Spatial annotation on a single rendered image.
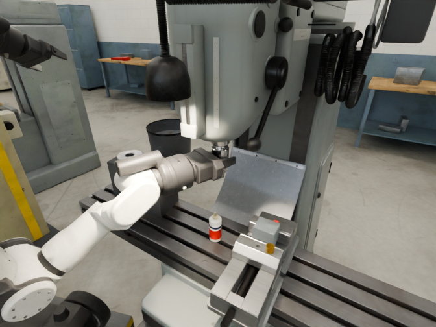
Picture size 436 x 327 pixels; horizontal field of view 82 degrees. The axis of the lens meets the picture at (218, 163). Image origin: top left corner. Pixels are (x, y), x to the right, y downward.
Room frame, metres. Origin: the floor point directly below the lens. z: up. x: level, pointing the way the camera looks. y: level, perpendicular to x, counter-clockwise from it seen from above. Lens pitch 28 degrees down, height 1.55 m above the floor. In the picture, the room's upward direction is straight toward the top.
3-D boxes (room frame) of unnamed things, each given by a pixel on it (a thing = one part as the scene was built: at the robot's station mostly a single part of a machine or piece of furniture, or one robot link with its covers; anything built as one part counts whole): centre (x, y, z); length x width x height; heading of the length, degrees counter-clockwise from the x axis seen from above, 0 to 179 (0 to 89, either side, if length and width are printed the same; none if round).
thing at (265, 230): (0.53, -0.13, 1.04); 0.06 x 0.05 x 0.06; 60
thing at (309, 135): (1.13, -0.33, 0.78); 0.50 x 0.46 x 1.56; 148
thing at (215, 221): (0.62, 0.01, 0.98); 0.04 x 0.04 x 0.11
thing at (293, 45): (0.77, -0.11, 1.47); 0.24 x 0.19 x 0.26; 58
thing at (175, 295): (0.60, -0.01, 0.79); 0.50 x 0.35 x 0.12; 148
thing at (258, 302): (0.50, -0.12, 0.98); 0.35 x 0.15 x 0.11; 150
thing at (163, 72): (0.42, 0.08, 1.48); 0.07 x 0.07 x 0.06
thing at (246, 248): (0.48, -0.11, 1.02); 0.12 x 0.06 x 0.04; 60
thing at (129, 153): (0.82, 0.28, 1.03); 0.22 x 0.12 x 0.20; 65
